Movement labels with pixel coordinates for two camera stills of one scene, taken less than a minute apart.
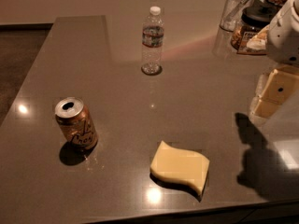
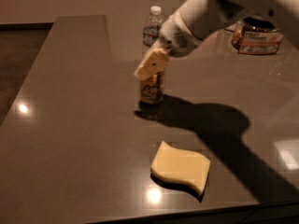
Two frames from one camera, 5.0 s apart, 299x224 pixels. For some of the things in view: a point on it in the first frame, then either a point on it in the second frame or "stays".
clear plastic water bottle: [152, 42] stays
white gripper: [284, 37] → [177, 38]
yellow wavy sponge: [183, 168] stays
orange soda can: [78, 123] → [152, 91]
